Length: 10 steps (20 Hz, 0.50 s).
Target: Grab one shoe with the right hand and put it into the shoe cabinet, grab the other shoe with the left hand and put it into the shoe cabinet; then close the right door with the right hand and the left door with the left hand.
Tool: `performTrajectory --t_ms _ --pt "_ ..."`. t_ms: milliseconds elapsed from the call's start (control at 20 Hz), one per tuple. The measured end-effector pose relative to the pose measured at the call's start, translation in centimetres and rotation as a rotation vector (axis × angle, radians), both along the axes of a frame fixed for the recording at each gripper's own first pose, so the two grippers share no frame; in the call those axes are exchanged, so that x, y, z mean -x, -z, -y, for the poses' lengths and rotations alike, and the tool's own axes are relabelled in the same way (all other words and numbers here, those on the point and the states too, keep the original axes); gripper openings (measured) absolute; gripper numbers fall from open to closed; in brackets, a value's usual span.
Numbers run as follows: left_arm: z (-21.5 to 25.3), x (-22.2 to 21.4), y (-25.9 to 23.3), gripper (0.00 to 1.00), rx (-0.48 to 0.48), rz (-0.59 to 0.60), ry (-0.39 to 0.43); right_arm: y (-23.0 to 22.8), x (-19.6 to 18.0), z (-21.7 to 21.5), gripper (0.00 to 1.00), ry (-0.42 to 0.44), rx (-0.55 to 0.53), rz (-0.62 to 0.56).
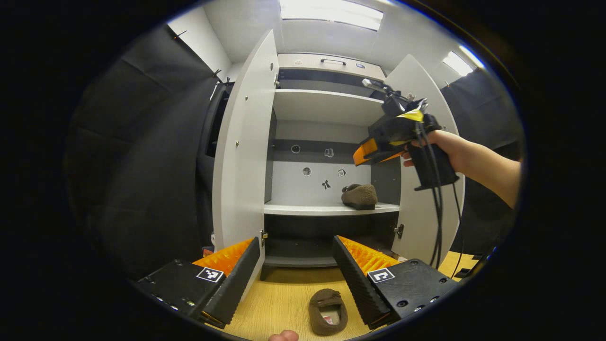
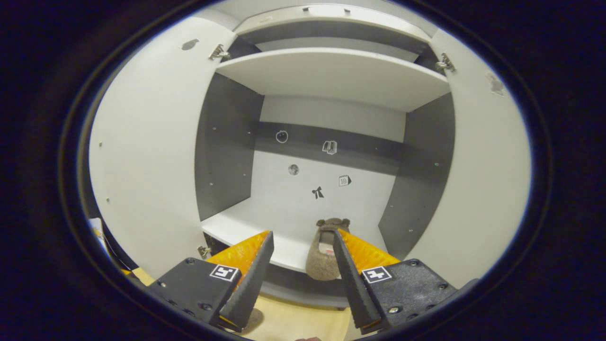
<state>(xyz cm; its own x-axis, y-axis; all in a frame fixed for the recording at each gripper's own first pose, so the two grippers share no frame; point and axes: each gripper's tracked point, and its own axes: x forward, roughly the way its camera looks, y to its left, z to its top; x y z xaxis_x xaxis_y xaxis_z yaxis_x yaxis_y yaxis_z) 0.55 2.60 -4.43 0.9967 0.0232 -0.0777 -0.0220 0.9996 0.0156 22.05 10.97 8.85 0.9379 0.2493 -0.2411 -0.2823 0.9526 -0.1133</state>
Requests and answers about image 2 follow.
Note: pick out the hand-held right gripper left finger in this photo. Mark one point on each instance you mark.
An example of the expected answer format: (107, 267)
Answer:
(248, 289)

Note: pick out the penguin plush toy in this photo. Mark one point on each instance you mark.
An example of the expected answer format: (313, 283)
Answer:
(97, 229)

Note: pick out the white shoe cabinet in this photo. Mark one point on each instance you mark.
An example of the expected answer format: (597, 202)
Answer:
(331, 189)

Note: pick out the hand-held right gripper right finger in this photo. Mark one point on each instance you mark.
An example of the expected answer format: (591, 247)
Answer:
(352, 289)

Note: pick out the white cabinet door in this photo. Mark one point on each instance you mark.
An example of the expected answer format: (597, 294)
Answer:
(151, 156)
(483, 180)

